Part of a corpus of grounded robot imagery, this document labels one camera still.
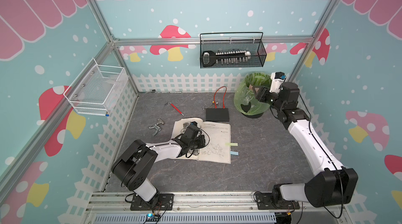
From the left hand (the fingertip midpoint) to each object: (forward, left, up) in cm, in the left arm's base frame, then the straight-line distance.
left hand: (205, 142), depth 91 cm
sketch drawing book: (-4, -8, -1) cm, 9 cm away
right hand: (+15, -25, +31) cm, 42 cm away
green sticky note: (0, -14, -2) cm, 14 cm away
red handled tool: (+29, +23, -4) cm, 37 cm away
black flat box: (+24, -8, -4) cm, 25 cm away
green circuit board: (-36, +24, -5) cm, 44 cm away
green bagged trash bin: (+19, -22, +17) cm, 34 cm away
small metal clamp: (+11, +31, -1) cm, 33 cm away
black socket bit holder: (+37, -2, +32) cm, 49 cm away
